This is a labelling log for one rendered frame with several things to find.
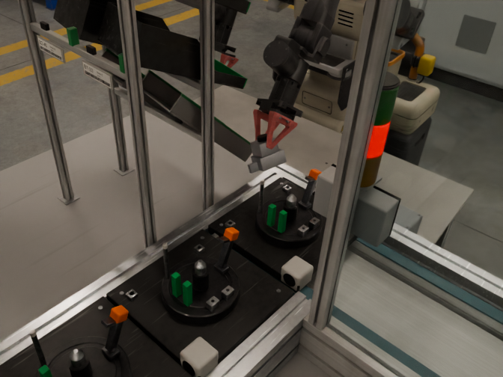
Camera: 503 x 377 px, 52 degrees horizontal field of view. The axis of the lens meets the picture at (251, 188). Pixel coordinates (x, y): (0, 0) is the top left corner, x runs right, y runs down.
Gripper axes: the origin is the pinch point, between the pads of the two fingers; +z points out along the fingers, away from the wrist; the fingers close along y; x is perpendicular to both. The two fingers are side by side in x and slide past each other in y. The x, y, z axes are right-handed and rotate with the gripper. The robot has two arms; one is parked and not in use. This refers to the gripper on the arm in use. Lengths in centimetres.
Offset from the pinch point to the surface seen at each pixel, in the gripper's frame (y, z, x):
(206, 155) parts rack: -1.7, 7.1, -11.3
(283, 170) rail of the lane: -8.0, 3.3, 12.5
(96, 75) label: 2.3, 1.4, -38.8
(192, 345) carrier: 27.4, 36.9, -15.4
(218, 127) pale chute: -3.8, 0.6, -10.1
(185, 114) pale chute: -0.5, 1.1, -19.6
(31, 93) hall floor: -282, 5, -15
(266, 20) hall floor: -331, -137, 152
